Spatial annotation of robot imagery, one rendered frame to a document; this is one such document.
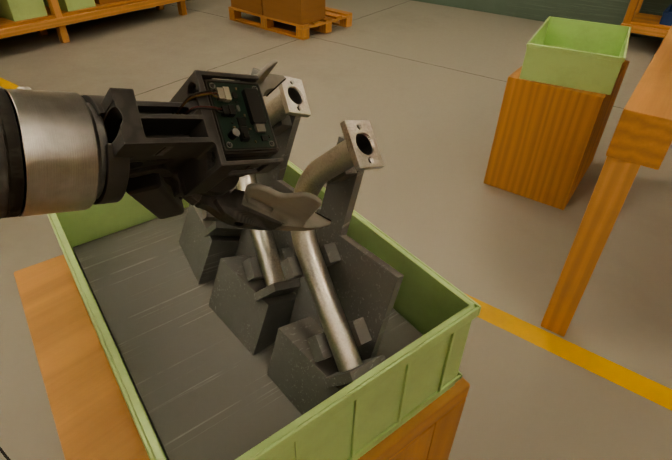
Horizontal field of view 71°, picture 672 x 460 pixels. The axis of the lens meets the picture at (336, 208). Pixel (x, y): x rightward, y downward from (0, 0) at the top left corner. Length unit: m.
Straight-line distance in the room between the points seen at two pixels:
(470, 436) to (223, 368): 1.10
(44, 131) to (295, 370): 0.44
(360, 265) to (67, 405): 0.48
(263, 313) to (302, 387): 0.12
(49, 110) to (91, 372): 0.59
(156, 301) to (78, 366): 0.15
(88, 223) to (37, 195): 0.68
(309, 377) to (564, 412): 1.31
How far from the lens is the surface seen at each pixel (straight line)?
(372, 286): 0.58
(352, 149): 0.50
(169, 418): 0.69
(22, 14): 5.53
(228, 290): 0.75
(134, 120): 0.31
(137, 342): 0.79
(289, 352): 0.65
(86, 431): 0.79
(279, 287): 0.66
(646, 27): 5.81
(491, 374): 1.83
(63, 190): 0.32
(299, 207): 0.39
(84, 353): 0.88
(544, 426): 1.78
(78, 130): 0.31
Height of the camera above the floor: 1.42
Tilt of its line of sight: 35 degrees down
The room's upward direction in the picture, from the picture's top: 1 degrees clockwise
